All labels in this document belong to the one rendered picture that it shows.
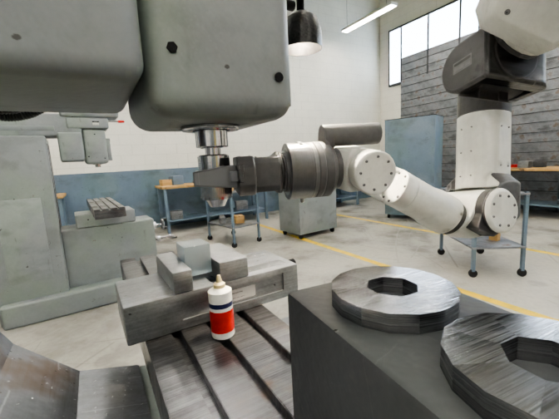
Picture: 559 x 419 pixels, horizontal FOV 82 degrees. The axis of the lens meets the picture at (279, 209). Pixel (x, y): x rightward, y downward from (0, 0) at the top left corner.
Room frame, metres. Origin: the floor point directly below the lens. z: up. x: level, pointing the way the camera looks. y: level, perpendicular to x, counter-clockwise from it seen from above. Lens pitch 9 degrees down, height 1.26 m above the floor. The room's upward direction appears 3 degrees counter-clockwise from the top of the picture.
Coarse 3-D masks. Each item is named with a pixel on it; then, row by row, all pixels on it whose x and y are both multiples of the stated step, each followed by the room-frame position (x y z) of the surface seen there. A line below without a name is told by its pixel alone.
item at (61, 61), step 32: (0, 0) 0.28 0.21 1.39; (32, 0) 0.29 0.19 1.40; (64, 0) 0.30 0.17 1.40; (96, 0) 0.31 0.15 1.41; (128, 0) 0.33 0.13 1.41; (0, 32) 0.28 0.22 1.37; (32, 32) 0.29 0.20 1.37; (64, 32) 0.30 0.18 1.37; (96, 32) 0.31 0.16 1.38; (128, 32) 0.32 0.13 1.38; (0, 64) 0.28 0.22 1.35; (32, 64) 0.29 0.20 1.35; (64, 64) 0.30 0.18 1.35; (96, 64) 0.31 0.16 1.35; (128, 64) 0.32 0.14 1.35; (0, 96) 0.37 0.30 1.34; (32, 96) 0.37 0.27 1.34; (64, 96) 0.38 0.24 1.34; (96, 96) 0.39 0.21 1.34; (128, 96) 0.42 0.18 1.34
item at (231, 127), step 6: (186, 126) 0.45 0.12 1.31; (192, 126) 0.44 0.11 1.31; (198, 126) 0.44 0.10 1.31; (204, 126) 0.44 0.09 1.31; (210, 126) 0.44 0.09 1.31; (216, 126) 0.44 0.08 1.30; (222, 126) 0.45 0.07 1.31; (228, 126) 0.45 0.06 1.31; (234, 126) 0.46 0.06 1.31; (186, 132) 0.49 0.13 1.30; (192, 132) 0.50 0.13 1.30
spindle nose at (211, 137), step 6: (198, 132) 0.47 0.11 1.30; (204, 132) 0.46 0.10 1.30; (210, 132) 0.46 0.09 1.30; (216, 132) 0.46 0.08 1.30; (222, 132) 0.47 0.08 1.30; (198, 138) 0.47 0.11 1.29; (204, 138) 0.46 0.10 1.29; (210, 138) 0.46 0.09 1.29; (216, 138) 0.46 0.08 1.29; (222, 138) 0.47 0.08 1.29; (198, 144) 0.47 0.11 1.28; (204, 144) 0.46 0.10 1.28; (210, 144) 0.46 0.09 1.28; (216, 144) 0.46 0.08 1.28; (222, 144) 0.47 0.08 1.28; (228, 144) 0.48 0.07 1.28
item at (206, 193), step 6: (198, 162) 0.47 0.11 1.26; (204, 162) 0.46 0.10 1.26; (210, 162) 0.46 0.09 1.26; (216, 162) 0.46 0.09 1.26; (222, 162) 0.47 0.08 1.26; (228, 162) 0.48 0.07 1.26; (198, 168) 0.47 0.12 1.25; (204, 168) 0.46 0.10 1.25; (210, 168) 0.46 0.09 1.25; (204, 192) 0.46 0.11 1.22; (210, 192) 0.46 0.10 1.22; (216, 192) 0.46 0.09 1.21; (222, 192) 0.46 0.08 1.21; (228, 192) 0.47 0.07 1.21; (204, 198) 0.47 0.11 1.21; (210, 198) 0.46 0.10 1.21; (216, 198) 0.46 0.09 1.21; (222, 198) 0.46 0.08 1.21; (228, 198) 0.47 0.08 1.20
